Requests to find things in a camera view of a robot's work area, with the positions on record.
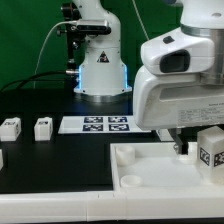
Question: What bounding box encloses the white front rail fixture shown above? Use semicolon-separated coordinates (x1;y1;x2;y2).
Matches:
0;186;224;224

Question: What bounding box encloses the white block left edge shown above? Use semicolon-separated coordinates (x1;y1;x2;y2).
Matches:
0;149;4;171

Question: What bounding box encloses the white sheet with markers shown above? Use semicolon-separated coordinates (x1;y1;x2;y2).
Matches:
58;115;142;134

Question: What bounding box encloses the white cable right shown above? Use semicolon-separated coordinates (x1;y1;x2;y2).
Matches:
131;0;150;43

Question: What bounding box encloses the black cable bundle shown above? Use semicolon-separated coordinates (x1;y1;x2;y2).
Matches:
0;70;69;93

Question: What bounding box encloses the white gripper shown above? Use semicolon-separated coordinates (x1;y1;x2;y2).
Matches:
133;27;224;155

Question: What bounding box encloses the black camera on stand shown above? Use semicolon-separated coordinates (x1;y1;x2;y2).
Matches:
57;3;111;78

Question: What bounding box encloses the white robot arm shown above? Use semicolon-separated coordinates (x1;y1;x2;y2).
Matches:
72;0;224;131

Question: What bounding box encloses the white square tabletop part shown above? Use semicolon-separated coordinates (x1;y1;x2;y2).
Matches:
110;142;224;190

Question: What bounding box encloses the white camera cable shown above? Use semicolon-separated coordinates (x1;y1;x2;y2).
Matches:
32;21;78;90

